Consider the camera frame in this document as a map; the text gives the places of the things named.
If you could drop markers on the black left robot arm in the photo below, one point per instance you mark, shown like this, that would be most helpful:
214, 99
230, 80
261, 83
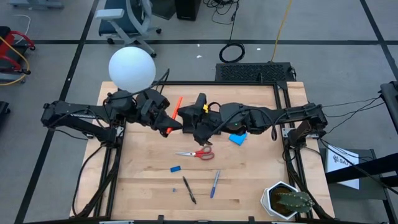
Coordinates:
77, 113

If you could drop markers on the cactus in white pot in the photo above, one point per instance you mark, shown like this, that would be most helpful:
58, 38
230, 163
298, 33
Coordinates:
292, 200

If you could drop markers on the red cart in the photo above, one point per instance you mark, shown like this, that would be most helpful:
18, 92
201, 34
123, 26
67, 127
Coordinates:
7, 46

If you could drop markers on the blue eraser block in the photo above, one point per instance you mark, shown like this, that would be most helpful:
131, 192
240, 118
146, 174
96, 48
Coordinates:
175, 169

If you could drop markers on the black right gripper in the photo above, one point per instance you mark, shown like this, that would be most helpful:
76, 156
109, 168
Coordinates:
210, 121

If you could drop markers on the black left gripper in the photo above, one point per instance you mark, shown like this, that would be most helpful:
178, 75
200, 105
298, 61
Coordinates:
154, 107

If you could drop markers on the blue sticky note pad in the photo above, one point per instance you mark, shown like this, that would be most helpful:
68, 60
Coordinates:
237, 138

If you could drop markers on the black computer tower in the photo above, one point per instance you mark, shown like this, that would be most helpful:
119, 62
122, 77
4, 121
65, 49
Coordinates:
188, 9

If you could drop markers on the white globe table lamp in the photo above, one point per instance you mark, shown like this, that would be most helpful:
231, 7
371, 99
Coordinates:
132, 69

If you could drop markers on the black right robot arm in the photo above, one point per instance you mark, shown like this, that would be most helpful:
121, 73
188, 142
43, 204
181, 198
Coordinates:
295, 113

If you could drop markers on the white paper sign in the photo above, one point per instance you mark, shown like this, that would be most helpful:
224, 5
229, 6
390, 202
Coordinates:
339, 168

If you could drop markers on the orange highlighter marker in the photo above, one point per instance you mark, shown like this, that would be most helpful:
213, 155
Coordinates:
177, 109

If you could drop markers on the grey office chair blue seat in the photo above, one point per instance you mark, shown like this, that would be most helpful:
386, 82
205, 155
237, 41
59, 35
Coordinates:
115, 21

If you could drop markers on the black perforated case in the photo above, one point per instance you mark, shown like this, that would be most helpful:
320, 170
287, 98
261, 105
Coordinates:
248, 72

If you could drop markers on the black aluminium table frame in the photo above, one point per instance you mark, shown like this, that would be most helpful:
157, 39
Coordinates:
217, 83

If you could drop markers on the purple marker pen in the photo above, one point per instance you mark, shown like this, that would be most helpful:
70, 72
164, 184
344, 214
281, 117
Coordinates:
215, 184

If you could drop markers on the black pen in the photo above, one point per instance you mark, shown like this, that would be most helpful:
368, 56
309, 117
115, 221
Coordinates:
189, 189

